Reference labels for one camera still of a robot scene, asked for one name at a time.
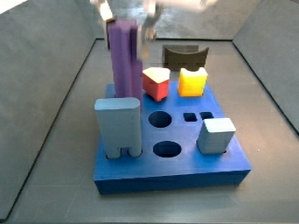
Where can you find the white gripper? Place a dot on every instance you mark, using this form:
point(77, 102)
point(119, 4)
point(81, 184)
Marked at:
point(154, 8)

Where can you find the purple star bar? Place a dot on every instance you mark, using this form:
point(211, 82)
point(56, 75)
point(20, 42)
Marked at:
point(127, 66)

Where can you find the black curved fixture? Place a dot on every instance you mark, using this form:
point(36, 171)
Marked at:
point(185, 56)

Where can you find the blue peg board base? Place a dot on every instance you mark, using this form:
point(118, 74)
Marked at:
point(171, 163)

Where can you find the red pentagon block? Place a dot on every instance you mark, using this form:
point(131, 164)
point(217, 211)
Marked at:
point(155, 82)

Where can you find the yellow arch block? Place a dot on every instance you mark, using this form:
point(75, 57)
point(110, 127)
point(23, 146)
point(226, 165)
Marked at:
point(193, 82)

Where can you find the tall light blue block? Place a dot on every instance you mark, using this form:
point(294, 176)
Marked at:
point(121, 125)

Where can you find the small light blue block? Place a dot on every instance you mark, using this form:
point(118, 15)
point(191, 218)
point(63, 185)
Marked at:
point(217, 132)

